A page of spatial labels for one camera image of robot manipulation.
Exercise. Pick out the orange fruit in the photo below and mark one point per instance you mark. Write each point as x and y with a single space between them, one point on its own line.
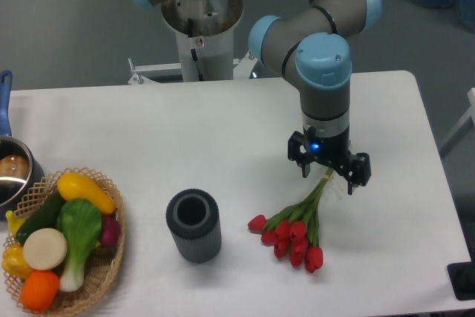
39 290

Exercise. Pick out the green bok choy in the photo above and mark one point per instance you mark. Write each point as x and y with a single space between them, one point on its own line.
81 224

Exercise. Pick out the dark grey ribbed vase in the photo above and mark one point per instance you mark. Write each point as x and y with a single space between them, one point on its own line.
193 219

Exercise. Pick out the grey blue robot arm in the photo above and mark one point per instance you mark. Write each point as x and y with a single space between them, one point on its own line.
310 51

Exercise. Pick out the black device at edge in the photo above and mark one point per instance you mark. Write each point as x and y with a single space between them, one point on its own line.
462 280

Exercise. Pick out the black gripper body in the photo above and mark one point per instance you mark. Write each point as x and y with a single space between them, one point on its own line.
332 152

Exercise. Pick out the woven wicker basket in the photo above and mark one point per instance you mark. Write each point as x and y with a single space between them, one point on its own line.
102 265

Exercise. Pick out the purple red radish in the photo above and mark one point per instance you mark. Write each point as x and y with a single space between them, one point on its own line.
111 230

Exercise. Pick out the red tulip bouquet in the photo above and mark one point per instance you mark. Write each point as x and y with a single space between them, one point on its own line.
294 231

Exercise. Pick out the dark green cucumber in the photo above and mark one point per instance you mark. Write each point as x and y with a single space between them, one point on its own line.
44 217

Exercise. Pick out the yellow squash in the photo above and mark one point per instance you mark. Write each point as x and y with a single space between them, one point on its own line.
73 186

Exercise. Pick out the blue handled saucepan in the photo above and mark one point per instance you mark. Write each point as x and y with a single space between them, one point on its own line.
19 169

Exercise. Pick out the round beige bun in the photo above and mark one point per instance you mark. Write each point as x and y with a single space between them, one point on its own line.
45 249

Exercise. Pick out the white frame at right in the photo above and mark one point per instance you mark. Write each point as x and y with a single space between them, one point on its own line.
460 129

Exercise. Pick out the yellow banana tip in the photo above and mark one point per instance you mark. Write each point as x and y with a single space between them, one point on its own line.
13 222

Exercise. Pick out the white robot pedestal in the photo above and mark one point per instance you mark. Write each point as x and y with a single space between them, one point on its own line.
204 33

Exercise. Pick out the yellow bell pepper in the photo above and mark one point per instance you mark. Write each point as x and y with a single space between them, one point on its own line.
13 262

